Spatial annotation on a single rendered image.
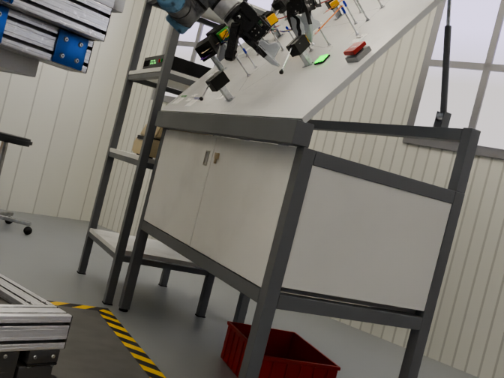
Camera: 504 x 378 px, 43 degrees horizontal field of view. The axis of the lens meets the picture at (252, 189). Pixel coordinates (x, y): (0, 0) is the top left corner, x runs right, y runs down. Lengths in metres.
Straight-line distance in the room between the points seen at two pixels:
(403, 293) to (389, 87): 2.10
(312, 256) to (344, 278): 0.13
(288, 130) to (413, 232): 0.52
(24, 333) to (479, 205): 2.50
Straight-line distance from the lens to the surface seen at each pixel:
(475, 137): 2.10
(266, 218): 1.82
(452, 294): 3.58
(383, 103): 3.92
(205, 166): 2.28
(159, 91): 2.85
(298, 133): 1.72
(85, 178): 5.50
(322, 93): 1.79
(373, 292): 1.95
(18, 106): 5.11
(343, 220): 1.83
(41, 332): 1.73
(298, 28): 2.12
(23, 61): 1.82
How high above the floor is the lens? 0.69
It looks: 1 degrees down
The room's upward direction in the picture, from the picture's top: 14 degrees clockwise
